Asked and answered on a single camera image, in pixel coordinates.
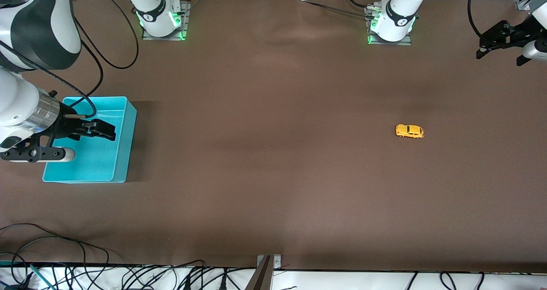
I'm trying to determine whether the yellow toy beetle car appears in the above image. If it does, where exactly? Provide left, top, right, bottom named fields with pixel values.
left=395, top=124, right=425, bottom=139

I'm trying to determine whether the teal plastic bin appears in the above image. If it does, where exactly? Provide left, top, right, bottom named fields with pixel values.
left=42, top=96, right=138, bottom=184

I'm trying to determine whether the white edge board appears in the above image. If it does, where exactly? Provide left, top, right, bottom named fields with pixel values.
left=0, top=265, right=547, bottom=290

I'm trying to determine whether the black looping arm cable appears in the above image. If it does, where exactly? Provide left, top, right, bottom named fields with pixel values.
left=64, top=0, right=140, bottom=70

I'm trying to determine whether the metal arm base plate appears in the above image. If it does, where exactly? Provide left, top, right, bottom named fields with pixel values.
left=142, top=0, right=191, bottom=41
left=365, top=6, right=413, bottom=46

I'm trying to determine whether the long black loop cable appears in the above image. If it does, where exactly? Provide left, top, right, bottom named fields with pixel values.
left=0, top=223, right=110, bottom=290

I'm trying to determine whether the thin black table cable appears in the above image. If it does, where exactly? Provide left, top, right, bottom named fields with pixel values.
left=295, top=0, right=374, bottom=17

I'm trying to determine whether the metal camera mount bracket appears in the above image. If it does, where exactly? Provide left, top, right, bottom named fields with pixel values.
left=246, top=255, right=282, bottom=290

